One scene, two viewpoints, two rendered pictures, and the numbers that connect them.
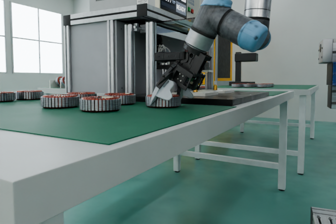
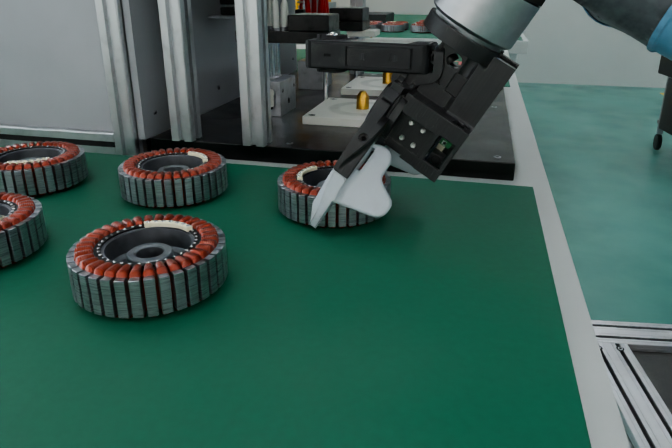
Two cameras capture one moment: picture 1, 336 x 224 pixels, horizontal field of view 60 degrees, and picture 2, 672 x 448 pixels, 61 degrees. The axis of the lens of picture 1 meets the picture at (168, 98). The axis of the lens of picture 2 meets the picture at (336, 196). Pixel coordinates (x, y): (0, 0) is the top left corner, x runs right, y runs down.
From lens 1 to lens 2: 0.45 m
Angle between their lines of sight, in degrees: 22
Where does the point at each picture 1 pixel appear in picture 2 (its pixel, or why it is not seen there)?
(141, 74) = (199, 56)
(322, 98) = not seen: hidden behind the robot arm
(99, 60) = (68, 24)
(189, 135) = not seen: outside the picture
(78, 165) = not seen: outside the picture
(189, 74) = (455, 131)
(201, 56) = (497, 70)
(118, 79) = (142, 88)
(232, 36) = (638, 10)
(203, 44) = (512, 28)
